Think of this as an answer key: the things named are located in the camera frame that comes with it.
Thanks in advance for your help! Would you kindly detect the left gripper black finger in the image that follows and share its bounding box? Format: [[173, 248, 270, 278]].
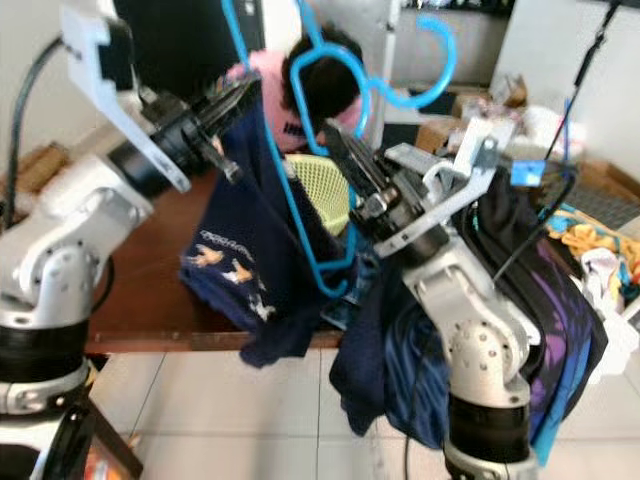
[[220, 78, 261, 131], [198, 72, 261, 109]]

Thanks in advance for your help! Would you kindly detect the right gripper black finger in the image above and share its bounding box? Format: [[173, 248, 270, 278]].
[[334, 130, 383, 178], [322, 132, 366, 193]]

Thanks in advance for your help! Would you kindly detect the blue plastic hanger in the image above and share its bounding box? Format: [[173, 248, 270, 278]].
[[220, 0, 458, 299]]

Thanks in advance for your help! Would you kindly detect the navy purple print garment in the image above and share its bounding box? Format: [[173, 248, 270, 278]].
[[328, 170, 611, 469]]

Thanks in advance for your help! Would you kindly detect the light green laundry basket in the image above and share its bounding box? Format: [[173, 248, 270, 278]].
[[282, 155, 353, 213]]

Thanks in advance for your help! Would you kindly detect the black door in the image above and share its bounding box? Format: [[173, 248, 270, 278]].
[[115, 0, 243, 101]]

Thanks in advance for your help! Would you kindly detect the child in pink shirt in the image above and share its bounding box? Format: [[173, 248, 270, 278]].
[[228, 25, 366, 156]]

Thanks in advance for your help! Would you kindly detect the blue tape tag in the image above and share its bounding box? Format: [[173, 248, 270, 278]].
[[510, 160, 547, 188]]

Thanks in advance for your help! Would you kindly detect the brown cardboard box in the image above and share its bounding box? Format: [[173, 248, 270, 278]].
[[15, 140, 73, 196]]

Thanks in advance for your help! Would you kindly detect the yellow orange cloth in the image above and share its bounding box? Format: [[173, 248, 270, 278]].
[[548, 203, 640, 263]]

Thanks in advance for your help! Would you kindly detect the white patterned cloth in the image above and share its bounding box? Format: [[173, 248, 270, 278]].
[[578, 245, 640, 336]]

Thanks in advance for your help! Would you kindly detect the thin black tripod stand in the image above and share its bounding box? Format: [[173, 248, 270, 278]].
[[563, 0, 623, 136]]

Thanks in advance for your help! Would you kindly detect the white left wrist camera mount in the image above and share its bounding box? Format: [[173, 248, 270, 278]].
[[60, 5, 193, 193]]

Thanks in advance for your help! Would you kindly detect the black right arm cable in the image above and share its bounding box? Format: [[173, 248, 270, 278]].
[[493, 168, 578, 288]]

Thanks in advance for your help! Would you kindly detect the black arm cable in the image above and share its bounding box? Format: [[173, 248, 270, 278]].
[[493, 168, 578, 288], [8, 33, 68, 229]]

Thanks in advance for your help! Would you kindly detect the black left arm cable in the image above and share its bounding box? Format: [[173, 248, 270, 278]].
[[8, 33, 68, 229]]

